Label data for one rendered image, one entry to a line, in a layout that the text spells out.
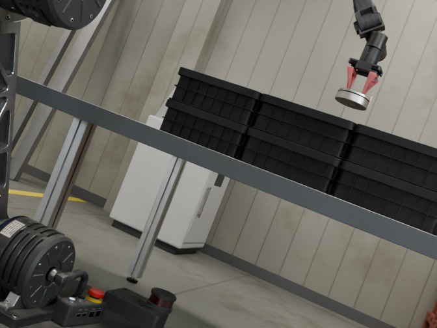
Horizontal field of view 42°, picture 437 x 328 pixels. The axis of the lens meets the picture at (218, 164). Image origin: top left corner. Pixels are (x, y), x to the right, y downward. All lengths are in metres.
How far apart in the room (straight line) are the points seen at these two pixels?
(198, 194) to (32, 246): 2.84
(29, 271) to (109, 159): 3.88
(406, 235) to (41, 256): 0.70
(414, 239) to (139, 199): 3.20
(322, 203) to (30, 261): 0.58
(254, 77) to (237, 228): 1.22
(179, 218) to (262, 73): 1.43
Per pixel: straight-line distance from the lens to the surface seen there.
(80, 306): 1.30
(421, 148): 1.61
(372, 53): 1.87
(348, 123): 1.65
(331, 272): 4.46
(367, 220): 1.11
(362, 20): 1.91
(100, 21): 5.01
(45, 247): 1.22
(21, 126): 4.95
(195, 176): 4.01
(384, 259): 4.44
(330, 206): 1.11
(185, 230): 4.01
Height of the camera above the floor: 0.67
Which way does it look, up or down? level
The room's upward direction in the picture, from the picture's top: 22 degrees clockwise
